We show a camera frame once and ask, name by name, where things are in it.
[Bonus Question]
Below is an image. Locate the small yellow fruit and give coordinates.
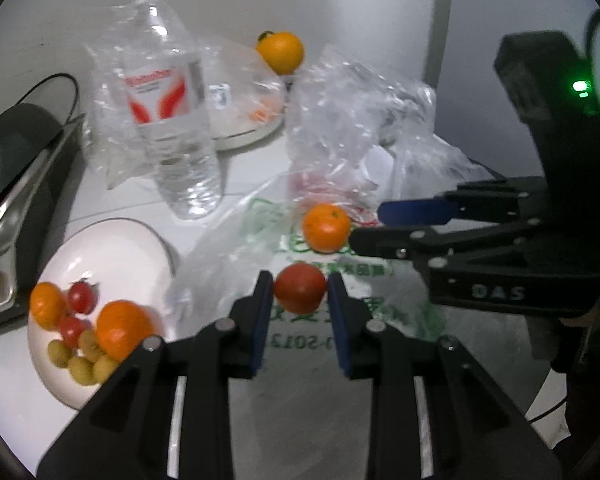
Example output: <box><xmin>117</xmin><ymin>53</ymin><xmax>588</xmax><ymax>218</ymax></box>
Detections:
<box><xmin>68</xmin><ymin>356</ymin><xmax>95</xmax><ymax>386</ymax></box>
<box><xmin>78</xmin><ymin>329</ymin><xmax>103</xmax><ymax>361</ymax></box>
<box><xmin>47</xmin><ymin>340</ymin><xmax>73</xmax><ymax>367</ymax></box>
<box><xmin>92</xmin><ymin>355</ymin><xmax>118</xmax><ymax>385</ymax></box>

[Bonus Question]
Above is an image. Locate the crumpled clear plastic bag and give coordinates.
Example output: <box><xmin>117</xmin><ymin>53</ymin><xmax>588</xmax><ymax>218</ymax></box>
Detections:
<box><xmin>284</xmin><ymin>45</ymin><xmax>496</xmax><ymax>221</ymax></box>

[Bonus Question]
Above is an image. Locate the person's right hand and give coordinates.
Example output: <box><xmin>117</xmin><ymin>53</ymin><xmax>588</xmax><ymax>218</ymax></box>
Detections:
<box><xmin>560</xmin><ymin>300</ymin><xmax>600</xmax><ymax>332</ymax></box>

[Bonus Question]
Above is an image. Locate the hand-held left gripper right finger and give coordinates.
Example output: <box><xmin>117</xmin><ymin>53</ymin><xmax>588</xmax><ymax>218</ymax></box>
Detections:
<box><xmin>326</xmin><ymin>272</ymin><xmax>563</xmax><ymax>480</ymax></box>

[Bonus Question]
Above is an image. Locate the small orange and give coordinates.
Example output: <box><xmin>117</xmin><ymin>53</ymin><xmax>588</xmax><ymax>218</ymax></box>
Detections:
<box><xmin>302</xmin><ymin>203</ymin><xmax>352</xmax><ymax>253</ymax></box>
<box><xmin>30</xmin><ymin>282</ymin><xmax>68</xmax><ymax>331</ymax></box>
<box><xmin>96</xmin><ymin>300</ymin><xmax>153</xmax><ymax>361</ymax></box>

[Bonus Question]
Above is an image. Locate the black stove cable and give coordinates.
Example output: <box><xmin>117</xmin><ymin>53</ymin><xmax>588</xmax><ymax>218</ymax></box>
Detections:
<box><xmin>10</xmin><ymin>74</ymin><xmax>81</xmax><ymax>126</ymax></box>

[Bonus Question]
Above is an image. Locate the clear water bottle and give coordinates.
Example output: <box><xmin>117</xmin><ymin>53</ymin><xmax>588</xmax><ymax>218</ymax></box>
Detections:
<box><xmin>122</xmin><ymin>0</ymin><xmax>221</xmax><ymax>221</ymax></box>

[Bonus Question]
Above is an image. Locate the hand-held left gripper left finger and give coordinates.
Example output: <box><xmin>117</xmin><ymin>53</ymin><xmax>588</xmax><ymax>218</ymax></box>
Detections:
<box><xmin>35</xmin><ymin>270</ymin><xmax>274</xmax><ymax>480</ymax></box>

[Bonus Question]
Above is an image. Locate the white round plate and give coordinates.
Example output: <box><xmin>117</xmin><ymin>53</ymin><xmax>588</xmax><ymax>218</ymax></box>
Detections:
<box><xmin>27</xmin><ymin>217</ymin><xmax>178</xmax><ymax>411</ymax></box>

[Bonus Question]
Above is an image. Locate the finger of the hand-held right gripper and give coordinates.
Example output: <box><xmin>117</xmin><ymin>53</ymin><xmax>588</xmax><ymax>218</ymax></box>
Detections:
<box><xmin>348</xmin><ymin>220</ymin><xmax>547</xmax><ymax>264</ymax></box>
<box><xmin>377</xmin><ymin>177</ymin><xmax>548</xmax><ymax>227</ymax></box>

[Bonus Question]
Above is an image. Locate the green printed plastic bag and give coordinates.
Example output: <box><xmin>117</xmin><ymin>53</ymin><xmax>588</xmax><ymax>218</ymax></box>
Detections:
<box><xmin>167</xmin><ymin>195</ymin><xmax>446</xmax><ymax>361</ymax></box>

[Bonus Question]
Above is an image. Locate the white plate with scraps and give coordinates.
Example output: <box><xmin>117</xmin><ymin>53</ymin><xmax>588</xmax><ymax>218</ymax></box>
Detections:
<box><xmin>207</xmin><ymin>37</ymin><xmax>287</xmax><ymax>151</ymax></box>

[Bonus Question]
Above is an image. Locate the red cherry tomato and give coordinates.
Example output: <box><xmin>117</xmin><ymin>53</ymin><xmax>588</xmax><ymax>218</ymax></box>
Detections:
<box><xmin>68</xmin><ymin>280</ymin><xmax>98</xmax><ymax>315</ymax></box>
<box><xmin>59</xmin><ymin>316</ymin><xmax>88</xmax><ymax>348</ymax></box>
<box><xmin>273</xmin><ymin>262</ymin><xmax>327</xmax><ymax>314</ymax></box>

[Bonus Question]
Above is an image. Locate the steel gas stove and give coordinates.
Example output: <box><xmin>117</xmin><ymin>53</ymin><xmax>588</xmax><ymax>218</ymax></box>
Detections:
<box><xmin>0</xmin><ymin>112</ymin><xmax>88</xmax><ymax>333</ymax></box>

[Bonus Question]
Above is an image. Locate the thin black cable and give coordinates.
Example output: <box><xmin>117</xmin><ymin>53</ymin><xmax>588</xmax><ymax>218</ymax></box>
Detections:
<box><xmin>525</xmin><ymin>397</ymin><xmax>568</xmax><ymax>423</ymax></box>

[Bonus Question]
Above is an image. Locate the black wok with wooden handle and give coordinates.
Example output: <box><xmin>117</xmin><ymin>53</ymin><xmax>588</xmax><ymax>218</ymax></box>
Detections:
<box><xmin>0</xmin><ymin>103</ymin><xmax>63</xmax><ymax>216</ymax></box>

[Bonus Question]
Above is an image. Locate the orange with green stem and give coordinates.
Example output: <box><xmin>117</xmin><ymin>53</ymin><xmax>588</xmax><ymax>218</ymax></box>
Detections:
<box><xmin>256</xmin><ymin>30</ymin><xmax>305</xmax><ymax>75</ymax></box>

